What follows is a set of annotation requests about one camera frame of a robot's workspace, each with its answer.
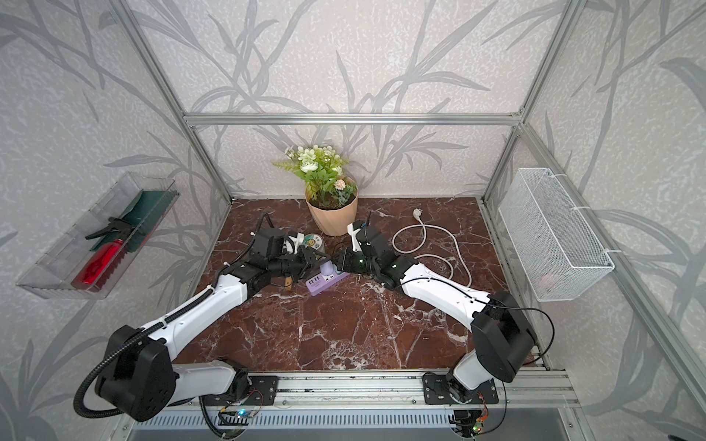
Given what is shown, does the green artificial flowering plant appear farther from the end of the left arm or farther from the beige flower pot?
the end of the left arm

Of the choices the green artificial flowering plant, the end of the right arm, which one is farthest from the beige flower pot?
the end of the right arm

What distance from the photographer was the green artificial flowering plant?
914 mm

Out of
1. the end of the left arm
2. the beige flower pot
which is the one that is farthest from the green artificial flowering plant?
the end of the left arm

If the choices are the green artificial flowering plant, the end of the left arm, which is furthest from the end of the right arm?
the green artificial flowering plant

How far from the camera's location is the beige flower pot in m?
0.96

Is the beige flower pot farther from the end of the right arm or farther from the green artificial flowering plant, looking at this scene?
the end of the right arm

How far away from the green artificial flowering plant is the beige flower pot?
44 mm
